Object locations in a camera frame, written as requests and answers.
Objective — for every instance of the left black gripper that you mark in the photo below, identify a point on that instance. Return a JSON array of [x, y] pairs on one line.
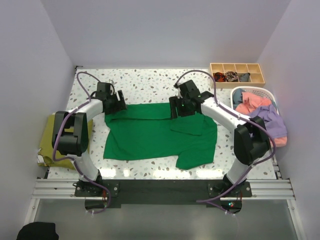
[[120, 105]]

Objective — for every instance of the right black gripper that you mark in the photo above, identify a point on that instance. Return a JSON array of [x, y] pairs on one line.
[[174, 102]]

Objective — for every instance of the green t-shirt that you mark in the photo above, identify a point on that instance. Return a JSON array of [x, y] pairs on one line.
[[147, 131]]

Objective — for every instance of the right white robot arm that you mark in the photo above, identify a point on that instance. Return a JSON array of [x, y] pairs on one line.
[[250, 139]]

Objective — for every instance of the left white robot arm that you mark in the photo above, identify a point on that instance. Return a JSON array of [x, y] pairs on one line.
[[85, 167]]

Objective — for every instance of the orange black rolled sock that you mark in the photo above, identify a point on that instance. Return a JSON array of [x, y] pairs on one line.
[[219, 77]]

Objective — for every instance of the wooden compartment tray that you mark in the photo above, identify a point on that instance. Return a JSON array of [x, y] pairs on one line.
[[256, 75]]

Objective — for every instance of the brown patterned rolled sock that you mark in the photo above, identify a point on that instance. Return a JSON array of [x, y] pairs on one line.
[[231, 76]]

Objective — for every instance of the blue grey garment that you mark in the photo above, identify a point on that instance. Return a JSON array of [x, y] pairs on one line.
[[238, 95]]

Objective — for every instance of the dark grey rolled sock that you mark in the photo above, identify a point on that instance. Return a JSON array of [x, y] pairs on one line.
[[244, 77]]

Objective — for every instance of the pink t-shirt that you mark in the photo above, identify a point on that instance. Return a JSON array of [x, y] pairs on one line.
[[255, 101]]

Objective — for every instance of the white laundry basket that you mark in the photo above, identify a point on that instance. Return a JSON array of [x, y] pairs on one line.
[[257, 92]]

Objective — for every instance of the purple t-shirt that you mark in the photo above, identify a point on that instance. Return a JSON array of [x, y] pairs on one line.
[[273, 122]]

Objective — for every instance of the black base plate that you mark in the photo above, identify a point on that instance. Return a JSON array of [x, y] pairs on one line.
[[112, 193]]

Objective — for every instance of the aluminium rail frame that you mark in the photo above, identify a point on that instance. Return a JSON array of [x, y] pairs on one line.
[[269, 214]]

